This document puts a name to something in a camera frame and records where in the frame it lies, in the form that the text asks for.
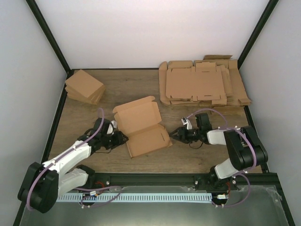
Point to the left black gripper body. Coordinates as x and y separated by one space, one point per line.
111 143

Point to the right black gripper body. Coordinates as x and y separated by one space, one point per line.
188 138

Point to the brown cardboard box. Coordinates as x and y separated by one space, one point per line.
140 121

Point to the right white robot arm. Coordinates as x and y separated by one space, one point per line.
244 147

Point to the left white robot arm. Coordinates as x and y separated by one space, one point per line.
44 182

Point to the pile of flat cardboard blanks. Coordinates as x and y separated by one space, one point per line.
214 81

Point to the stack of folded cardboard boxes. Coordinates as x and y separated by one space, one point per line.
84 88

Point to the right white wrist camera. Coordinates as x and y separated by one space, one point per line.
186 123

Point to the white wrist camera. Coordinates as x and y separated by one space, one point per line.
186 123
109 127

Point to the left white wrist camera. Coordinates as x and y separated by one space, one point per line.
109 127

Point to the light blue slotted cable duct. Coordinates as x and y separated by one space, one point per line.
138 197

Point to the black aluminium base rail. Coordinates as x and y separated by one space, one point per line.
198 181

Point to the black frame post left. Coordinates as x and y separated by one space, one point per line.
47 32

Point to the black frame post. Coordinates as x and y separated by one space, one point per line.
47 32
257 30

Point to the black frame post right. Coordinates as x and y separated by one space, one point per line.
257 30

